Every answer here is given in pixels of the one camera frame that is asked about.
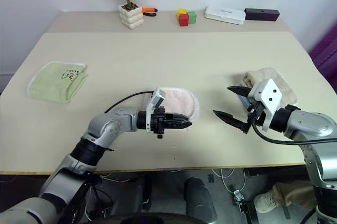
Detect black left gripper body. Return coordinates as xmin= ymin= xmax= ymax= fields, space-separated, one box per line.
xmin=151 ymin=105 xmax=169 ymax=140

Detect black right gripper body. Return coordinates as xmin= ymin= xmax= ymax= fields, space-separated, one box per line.
xmin=246 ymin=101 xmax=266 ymax=130

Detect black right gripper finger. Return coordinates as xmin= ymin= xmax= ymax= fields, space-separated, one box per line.
xmin=227 ymin=85 xmax=251 ymax=99
xmin=212 ymin=110 xmax=251 ymax=134

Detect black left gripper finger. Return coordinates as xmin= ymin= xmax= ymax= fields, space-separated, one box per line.
xmin=165 ymin=112 xmax=190 ymax=123
xmin=165 ymin=120 xmax=193 ymax=130

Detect pink towel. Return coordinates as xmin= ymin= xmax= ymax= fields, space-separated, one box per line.
xmin=143 ymin=86 xmax=200 ymax=130

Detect beige towel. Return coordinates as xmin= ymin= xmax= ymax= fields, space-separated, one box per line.
xmin=238 ymin=67 xmax=299 ymax=109

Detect folded green towel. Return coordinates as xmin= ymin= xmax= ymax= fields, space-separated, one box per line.
xmin=27 ymin=61 xmax=89 ymax=104

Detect dark rounded shape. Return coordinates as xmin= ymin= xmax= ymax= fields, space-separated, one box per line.
xmin=183 ymin=177 xmax=219 ymax=222

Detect flat white box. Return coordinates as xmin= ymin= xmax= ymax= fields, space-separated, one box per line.
xmin=204 ymin=5 xmax=246 ymax=26

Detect long black box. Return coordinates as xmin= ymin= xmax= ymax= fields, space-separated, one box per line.
xmin=244 ymin=7 xmax=280 ymax=22

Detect khaki trouser leg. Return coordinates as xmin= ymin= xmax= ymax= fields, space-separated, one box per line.
xmin=271 ymin=180 xmax=318 ymax=208

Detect white sneaker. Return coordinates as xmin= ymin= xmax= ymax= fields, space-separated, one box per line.
xmin=254 ymin=191 xmax=279 ymax=214

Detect red cube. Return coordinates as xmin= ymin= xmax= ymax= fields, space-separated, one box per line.
xmin=179 ymin=13 xmax=190 ymax=27

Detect white bubble plant pot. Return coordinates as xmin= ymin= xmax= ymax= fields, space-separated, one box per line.
xmin=117 ymin=2 xmax=145 ymax=30

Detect orange black pliers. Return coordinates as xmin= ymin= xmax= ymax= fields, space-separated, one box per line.
xmin=141 ymin=6 xmax=158 ymax=17

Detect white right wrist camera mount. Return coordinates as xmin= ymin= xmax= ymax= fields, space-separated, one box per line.
xmin=248 ymin=78 xmax=284 ymax=132

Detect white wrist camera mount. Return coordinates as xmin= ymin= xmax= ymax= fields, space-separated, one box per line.
xmin=248 ymin=78 xmax=284 ymax=132
xmin=145 ymin=86 xmax=166 ymax=134

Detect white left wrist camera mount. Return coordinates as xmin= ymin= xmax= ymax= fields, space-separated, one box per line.
xmin=145 ymin=86 xmax=166 ymax=134

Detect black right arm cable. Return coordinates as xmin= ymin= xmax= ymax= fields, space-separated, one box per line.
xmin=250 ymin=118 xmax=337 ymax=146

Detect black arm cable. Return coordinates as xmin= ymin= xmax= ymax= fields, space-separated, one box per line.
xmin=250 ymin=118 xmax=337 ymax=146
xmin=104 ymin=91 xmax=156 ymax=114

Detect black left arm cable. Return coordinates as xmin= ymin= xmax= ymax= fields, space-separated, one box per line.
xmin=104 ymin=91 xmax=156 ymax=114

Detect white floor cable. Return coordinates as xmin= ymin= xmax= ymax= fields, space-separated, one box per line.
xmin=212 ymin=167 xmax=247 ymax=193

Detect metal caster bracket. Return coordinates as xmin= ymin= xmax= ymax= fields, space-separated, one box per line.
xmin=233 ymin=189 xmax=245 ymax=210

